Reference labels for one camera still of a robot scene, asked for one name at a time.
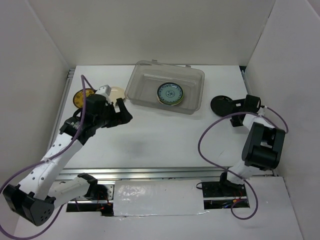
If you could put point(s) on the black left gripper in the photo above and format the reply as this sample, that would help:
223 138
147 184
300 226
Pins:
121 117

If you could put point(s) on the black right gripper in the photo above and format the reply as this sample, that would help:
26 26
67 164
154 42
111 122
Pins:
237 102

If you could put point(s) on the lime green plate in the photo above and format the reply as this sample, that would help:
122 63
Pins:
170 97

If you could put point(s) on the yellow patterned plate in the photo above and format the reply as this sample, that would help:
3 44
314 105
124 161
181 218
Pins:
78 98

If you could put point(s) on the large blue floral plate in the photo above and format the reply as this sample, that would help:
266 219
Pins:
169 86

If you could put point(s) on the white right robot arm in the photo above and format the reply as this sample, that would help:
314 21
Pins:
264 144

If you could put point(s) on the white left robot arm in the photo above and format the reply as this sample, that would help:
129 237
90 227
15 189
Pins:
35 198

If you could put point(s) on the clear plastic bin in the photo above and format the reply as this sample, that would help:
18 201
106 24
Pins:
147 76

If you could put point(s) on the cream plate with dark brushstroke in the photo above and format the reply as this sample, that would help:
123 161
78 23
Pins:
116 93

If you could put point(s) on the black plate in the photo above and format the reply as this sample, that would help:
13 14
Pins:
222 105

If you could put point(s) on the aluminium table rail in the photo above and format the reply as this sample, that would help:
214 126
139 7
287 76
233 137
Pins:
132 174

